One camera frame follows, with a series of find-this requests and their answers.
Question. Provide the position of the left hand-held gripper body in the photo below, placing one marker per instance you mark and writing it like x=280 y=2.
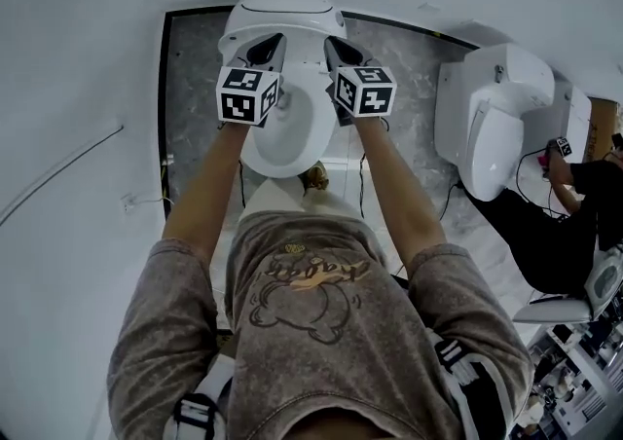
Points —
x=243 y=97

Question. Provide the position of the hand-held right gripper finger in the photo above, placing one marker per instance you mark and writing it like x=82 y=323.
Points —
x=333 y=53
x=355 y=56

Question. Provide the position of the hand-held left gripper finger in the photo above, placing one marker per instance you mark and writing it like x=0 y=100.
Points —
x=255 y=53
x=278 y=56

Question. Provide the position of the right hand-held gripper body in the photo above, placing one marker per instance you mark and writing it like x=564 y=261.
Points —
x=365 y=92

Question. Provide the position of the person's right forearm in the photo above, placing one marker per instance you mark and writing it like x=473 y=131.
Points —
x=399 y=194

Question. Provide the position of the person's left forearm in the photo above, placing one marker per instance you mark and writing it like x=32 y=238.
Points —
x=209 y=185

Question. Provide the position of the white rounded toilet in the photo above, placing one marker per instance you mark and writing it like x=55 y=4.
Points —
x=292 y=160

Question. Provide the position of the white toilet with tank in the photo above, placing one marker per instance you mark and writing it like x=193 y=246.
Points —
x=491 y=156

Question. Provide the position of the person's right shoe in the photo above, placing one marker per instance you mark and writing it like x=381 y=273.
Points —
x=315 y=177

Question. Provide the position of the white rectangular fixture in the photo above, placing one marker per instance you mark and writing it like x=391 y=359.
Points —
x=574 y=121

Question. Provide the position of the grey-brown printed t-shirt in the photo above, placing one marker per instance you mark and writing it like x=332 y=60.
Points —
x=316 y=370

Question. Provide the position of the cluttered white shelf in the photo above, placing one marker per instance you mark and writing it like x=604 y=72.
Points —
x=574 y=379

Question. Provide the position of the white wall socket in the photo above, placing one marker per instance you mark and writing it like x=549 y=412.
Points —
x=129 y=203

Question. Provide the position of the white wall conduit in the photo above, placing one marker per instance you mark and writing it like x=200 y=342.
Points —
x=58 y=175

